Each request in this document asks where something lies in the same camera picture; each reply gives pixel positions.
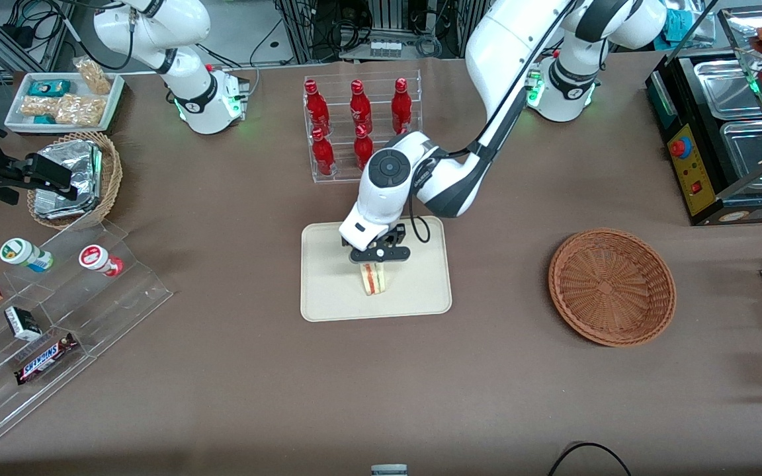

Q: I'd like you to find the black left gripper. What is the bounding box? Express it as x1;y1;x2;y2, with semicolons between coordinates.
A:
349;224;412;274

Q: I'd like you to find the triangular sandwich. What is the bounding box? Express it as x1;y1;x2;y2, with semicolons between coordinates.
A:
359;262;388;297

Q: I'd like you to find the beige plastic tray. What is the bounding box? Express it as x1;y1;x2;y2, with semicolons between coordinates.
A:
300;216;453;323

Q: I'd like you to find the small tan wicker basket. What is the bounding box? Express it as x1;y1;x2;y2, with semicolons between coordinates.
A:
26;131;123;231

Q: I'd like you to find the white rectangular snack tray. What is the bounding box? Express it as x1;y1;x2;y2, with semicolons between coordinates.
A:
4;71;125;134

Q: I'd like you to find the large brown wicker basket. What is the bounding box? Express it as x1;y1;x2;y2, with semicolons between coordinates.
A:
548;228;677;348

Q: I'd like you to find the silver foil packet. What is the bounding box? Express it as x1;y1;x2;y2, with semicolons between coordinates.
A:
33;190;94;220
36;139;103;202

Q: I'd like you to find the green lid yogurt bottle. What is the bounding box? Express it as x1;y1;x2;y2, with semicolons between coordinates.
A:
0;237;54;274

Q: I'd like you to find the red lid yogurt bottle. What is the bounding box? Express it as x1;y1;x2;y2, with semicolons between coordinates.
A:
78;244;125;278

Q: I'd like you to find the clear popcorn snack bag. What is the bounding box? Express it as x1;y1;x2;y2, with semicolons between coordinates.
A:
54;93;108;128

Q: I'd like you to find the clear cracker snack bag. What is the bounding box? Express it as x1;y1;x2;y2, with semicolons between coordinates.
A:
20;95;59;119

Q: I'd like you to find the clear acrylic bottle rack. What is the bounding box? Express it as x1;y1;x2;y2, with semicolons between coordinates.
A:
302;69;425;185

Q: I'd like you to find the large teal snack packet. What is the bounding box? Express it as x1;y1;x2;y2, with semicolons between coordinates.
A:
28;79;72;99

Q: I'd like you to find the red cola bottle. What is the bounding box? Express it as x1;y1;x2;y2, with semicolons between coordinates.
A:
311;126;337;177
304;79;331;134
349;79;374;133
391;77;414;135
353;124;376;172

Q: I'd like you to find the clear peanut bag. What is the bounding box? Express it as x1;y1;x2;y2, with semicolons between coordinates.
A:
73;56;112;95

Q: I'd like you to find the clear acrylic stepped shelf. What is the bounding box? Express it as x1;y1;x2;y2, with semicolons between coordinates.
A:
0;218;174;450

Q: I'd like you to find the small black white carton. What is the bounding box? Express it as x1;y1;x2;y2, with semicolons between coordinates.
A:
3;305;44;342

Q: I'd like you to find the Snickers chocolate bar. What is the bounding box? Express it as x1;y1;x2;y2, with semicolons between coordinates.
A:
13;332;80;386

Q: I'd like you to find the white power strip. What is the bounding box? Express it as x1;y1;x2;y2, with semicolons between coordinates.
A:
368;39;403;60

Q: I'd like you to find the black food warmer appliance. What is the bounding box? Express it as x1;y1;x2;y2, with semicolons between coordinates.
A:
644;5;762;227

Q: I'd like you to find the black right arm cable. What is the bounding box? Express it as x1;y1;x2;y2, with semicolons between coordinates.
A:
56;0;138;72

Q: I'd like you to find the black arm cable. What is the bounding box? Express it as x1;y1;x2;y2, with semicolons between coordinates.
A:
56;0;138;72
409;0;587;245

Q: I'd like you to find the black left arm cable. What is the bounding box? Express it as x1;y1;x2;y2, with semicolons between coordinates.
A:
409;0;587;245

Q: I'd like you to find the black looped floor cable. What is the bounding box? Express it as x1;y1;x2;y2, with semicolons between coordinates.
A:
548;441;632;476

